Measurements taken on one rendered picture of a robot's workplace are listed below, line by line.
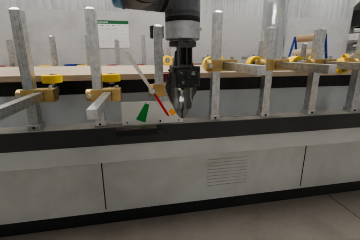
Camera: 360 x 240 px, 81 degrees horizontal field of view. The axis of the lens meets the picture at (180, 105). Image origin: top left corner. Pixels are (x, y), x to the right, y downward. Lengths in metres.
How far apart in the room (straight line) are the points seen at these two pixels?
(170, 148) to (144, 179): 0.37
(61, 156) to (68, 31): 7.47
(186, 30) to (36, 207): 1.26
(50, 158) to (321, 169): 1.62
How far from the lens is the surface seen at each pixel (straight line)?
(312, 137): 1.32
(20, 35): 0.98
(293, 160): 1.59
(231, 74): 1.15
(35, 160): 1.10
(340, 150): 1.81
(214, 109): 0.96
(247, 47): 9.10
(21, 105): 0.82
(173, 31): 0.54
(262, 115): 1.07
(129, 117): 0.91
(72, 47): 8.33
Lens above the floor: 1.00
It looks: 14 degrees down
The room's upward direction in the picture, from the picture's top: straight up
